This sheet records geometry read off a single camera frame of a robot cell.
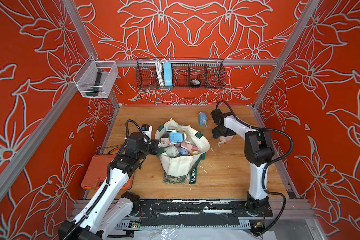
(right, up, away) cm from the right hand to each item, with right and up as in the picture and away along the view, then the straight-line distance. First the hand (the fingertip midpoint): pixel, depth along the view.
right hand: (224, 134), depth 98 cm
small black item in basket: (-20, +34, -2) cm, 40 cm away
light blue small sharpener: (-28, -8, -19) cm, 35 cm away
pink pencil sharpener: (-1, -3, -3) cm, 5 cm away
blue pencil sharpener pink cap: (-14, +10, +5) cm, 17 cm away
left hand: (-41, -1, -21) cm, 46 cm away
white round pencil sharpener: (-34, -6, -26) cm, 43 cm away
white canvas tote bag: (-29, -16, -24) cm, 41 cm away
